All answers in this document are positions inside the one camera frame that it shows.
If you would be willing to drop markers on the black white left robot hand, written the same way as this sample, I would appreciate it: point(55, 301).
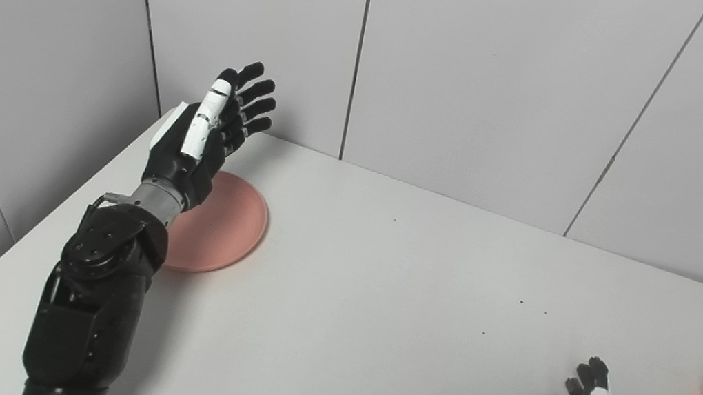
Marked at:
point(191, 152)

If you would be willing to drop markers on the pink round plate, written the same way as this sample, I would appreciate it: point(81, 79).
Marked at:
point(221, 227)

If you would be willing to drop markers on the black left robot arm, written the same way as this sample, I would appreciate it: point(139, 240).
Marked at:
point(89, 298)

